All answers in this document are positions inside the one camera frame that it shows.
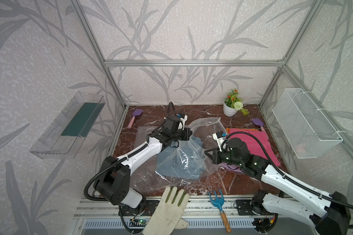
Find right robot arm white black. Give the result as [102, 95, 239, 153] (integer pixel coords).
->
[205, 138, 351, 235]

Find purple spatula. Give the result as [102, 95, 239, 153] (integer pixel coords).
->
[127, 109, 143, 129]
[252, 118, 265, 132]

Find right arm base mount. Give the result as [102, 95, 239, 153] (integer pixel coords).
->
[233, 190, 278, 217]

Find white wire mesh basket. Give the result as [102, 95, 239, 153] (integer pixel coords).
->
[272, 88, 343, 159]

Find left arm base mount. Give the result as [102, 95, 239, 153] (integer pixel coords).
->
[119, 199, 160, 216]

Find lilac trousers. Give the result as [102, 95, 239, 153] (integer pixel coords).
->
[219, 163, 243, 174]

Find clear plastic wall shelf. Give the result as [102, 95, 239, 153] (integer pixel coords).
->
[29, 92, 106, 160]

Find white pot artificial plant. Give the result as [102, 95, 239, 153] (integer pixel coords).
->
[223, 89, 250, 117]

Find white gardening glove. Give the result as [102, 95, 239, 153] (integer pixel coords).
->
[142, 187, 190, 235]

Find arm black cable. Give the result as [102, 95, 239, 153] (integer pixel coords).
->
[83, 101, 178, 234]
[220, 131, 353, 230]

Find aluminium frame rail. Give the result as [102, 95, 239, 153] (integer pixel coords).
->
[104, 60, 283, 68]

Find purple spatula left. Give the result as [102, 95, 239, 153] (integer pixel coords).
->
[127, 109, 143, 129]

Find blue hand rake wooden handle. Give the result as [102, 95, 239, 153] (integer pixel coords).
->
[208, 189, 232, 233]

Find pink garment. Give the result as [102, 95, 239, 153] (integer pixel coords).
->
[229, 131, 281, 166]

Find clear plastic vacuum bag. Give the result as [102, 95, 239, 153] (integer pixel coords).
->
[130, 117, 226, 193]

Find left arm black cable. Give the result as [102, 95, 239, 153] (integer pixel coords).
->
[83, 101, 178, 234]

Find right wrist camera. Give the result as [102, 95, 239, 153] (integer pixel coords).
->
[212, 131, 227, 152]

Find orange trousers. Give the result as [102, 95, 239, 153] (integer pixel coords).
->
[226, 128, 259, 133]

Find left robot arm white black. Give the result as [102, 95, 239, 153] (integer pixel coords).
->
[84, 128, 193, 209]

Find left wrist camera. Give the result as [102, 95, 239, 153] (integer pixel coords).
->
[165, 113, 188, 131]

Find purple spatula right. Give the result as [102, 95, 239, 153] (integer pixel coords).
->
[252, 118, 265, 132]

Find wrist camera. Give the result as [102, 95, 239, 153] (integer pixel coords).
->
[212, 131, 227, 152]
[165, 113, 188, 131]

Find grey-blue garment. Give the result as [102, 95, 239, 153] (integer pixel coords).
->
[156, 136, 207, 180]

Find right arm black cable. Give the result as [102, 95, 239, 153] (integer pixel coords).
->
[220, 131, 353, 230]

